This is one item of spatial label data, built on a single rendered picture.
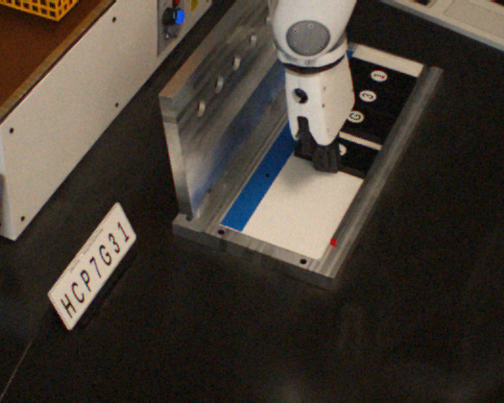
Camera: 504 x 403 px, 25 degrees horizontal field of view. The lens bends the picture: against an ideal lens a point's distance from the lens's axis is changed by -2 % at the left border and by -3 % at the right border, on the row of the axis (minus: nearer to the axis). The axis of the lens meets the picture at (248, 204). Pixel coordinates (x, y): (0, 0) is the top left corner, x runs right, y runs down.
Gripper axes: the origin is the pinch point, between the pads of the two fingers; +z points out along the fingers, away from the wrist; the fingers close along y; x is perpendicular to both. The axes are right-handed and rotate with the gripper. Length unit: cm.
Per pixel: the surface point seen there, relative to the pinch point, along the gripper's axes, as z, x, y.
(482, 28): 5.7, -8.8, 42.2
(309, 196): 2.6, 0.6, -5.0
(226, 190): 0.7, 10.0, -8.6
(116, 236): -2.5, 16.9, -22.9
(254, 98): -5.6, 10.0, 2.3
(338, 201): 3.3, -2.8, -4.2
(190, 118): -13.9, 9.6, -13.4
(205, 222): 0.6, 9.8, -14.7
